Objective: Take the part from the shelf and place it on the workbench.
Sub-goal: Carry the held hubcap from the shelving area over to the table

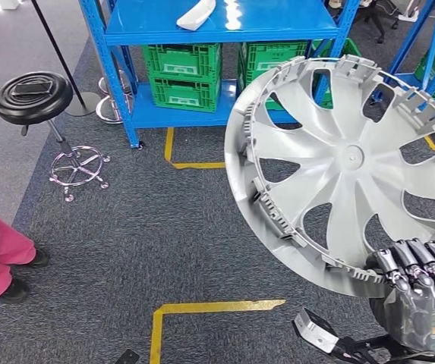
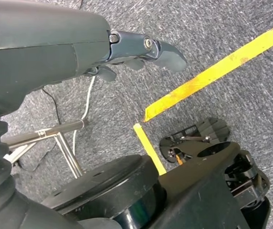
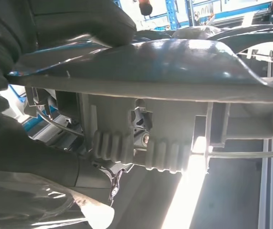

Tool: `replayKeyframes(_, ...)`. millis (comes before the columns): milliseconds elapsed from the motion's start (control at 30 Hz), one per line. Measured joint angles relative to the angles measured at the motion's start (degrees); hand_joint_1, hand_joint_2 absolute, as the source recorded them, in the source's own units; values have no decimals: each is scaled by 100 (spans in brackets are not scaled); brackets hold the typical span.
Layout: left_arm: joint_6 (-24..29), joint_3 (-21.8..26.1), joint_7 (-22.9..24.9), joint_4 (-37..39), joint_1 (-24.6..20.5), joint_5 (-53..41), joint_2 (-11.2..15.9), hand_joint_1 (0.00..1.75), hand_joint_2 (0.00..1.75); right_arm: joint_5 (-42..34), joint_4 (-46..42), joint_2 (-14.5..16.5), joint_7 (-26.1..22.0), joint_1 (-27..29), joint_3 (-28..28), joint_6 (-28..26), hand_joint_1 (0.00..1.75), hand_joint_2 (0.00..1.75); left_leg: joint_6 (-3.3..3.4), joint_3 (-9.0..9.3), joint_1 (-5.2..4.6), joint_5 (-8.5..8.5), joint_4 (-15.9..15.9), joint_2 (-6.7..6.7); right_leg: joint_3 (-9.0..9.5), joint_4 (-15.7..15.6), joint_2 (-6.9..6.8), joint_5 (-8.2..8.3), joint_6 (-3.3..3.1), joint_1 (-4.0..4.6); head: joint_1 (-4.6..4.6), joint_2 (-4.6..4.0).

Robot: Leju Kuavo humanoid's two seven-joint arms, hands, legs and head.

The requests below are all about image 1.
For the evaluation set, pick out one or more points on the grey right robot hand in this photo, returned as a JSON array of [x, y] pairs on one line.
[[422, 301]]

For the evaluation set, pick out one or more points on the black office chair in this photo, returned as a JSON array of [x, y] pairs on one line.
[[377, 15]]

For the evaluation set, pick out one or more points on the black pole floor stand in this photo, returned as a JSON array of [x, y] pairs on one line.
[[84, 104]]

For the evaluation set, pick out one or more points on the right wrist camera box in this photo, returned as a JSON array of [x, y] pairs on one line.
[[312, 334]]

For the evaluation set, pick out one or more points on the silver plastic wheel cover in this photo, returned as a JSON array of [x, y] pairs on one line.
[[346, 155]]

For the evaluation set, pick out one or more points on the white power strip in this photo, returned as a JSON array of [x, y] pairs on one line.
[[407, 17]]

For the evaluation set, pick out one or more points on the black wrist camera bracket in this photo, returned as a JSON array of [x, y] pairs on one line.
[[357, 349]]

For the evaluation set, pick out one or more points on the black round stool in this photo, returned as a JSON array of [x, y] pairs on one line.
[[31, 98]]

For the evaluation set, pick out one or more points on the white curved plastic part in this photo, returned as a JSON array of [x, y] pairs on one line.
[[196, 17]]

